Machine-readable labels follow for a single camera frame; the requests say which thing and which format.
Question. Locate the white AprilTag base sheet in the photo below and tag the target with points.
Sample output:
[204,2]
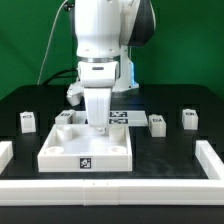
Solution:
[132,118]

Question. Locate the white square tabletop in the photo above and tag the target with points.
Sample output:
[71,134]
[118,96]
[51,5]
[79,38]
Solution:
[81,148]

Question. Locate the white U-shaped obstacle fence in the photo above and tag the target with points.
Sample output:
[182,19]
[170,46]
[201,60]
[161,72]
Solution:
[208,191]

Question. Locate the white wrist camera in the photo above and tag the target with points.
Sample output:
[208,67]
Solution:
[75,94]

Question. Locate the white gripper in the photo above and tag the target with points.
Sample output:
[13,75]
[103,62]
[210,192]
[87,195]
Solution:
[97,81]

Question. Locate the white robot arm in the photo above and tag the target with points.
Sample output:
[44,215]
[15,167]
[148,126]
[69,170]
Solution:
[103,28]

